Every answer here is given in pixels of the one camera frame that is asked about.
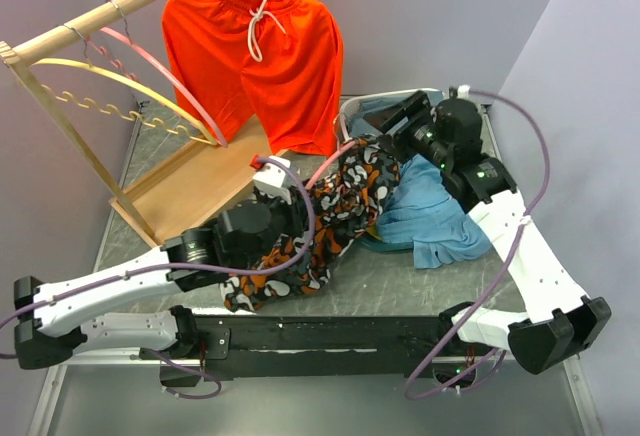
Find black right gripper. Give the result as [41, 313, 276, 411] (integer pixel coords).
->
[362, 89, 452, 170]

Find light pink hanger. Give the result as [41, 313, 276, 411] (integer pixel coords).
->
[305, 139, 356, 190]

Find camouflage patterned shorts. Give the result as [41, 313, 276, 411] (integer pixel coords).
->
[221, 135, 400, 312]

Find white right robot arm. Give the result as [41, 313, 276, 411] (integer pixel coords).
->
[365, 86, 611, 374]

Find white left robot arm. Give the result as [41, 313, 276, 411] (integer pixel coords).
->
[12, 191, 315, 370]

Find light blue shorts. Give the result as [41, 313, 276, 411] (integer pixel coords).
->
[376, 155, 492, 269]

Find orange shorts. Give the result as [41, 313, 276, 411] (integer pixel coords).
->
[161, 0, 344, 156]

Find yellow hanger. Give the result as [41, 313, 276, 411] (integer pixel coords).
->
[32, 25, 219, 147]

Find grey-blue cloth in basket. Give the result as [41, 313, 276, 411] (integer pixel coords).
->
[346, 95, 401, 140]

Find white laundry basket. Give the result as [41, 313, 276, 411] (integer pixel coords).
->
[334, 88, 447, 149]

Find dark green basket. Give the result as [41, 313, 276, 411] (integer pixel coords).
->
[356, 232, 413, 253]

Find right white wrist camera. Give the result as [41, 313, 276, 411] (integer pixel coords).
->
[449, 84, 471, 100]

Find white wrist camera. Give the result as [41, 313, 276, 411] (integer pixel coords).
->
[250, 156, 293, 204]
[449, 84, 471, 100]

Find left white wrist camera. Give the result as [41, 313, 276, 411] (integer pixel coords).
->
[250, 156, 293, 204]

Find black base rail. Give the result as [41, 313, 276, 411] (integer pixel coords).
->
[138, 305, 501, 387]

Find aluminium frame rail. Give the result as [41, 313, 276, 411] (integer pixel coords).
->
[27, 350, 166, 436]

